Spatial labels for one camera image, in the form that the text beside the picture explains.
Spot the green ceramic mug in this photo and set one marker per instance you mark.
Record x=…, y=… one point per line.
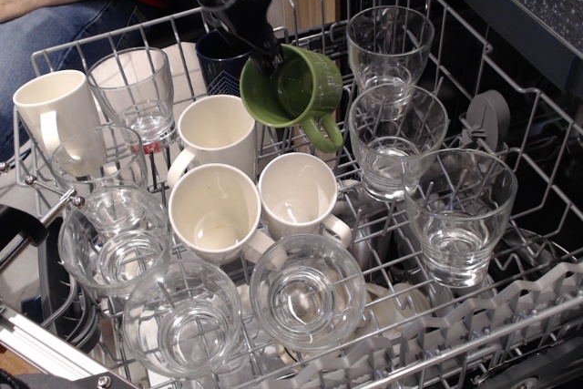
x=304, y=90

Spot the dark blue mug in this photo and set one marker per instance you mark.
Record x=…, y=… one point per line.
x=221, y=62

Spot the white mug centre back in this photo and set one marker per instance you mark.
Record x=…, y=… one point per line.
x=216, y=129

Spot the small white mug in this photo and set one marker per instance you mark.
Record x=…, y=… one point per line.
x=298, y=193

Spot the white mug centre front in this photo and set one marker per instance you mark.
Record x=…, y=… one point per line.
x=215, y=210

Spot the tall white mug left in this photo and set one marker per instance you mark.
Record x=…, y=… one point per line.
x=57, y=106

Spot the clear glass back right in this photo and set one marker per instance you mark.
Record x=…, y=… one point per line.
x=387, y=44

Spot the clear glass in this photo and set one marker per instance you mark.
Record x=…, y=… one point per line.
x=119, y=234
x=390, y=125
x=134, y=89
x=387, y=44
x=458, y=202
x=183, y=319
x=308, y=292
x=105, y=156

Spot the clear glass back left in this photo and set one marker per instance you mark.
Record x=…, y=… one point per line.
x=134, y=89

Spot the clear glass right middle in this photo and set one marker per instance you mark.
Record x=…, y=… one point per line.
x=390, y=125

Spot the clear glass left middle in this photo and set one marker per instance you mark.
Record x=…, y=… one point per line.
x=105, y=156

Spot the blue jeans leg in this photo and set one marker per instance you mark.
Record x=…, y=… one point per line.
x=34, y=43

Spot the grey plastic rack clip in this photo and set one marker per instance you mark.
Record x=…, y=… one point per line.
x=486, y=121

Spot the clear glass bottom centre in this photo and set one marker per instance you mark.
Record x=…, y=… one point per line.
x=308, y=292

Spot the clear glass left front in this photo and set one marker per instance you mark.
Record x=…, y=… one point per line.
x=119, y=234

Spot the clear glass right front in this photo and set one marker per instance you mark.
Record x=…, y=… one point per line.
x=458, y=202

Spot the dark speckled countertop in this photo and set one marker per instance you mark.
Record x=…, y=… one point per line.
x=548, y=33

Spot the clear glass bottom left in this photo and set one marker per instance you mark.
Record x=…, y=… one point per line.
x=183, y=319

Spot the black clamp with metal screw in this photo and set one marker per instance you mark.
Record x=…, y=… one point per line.
x=28, y=228

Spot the grey wire dishwasher rack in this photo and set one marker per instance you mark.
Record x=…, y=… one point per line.
x=522, y=326

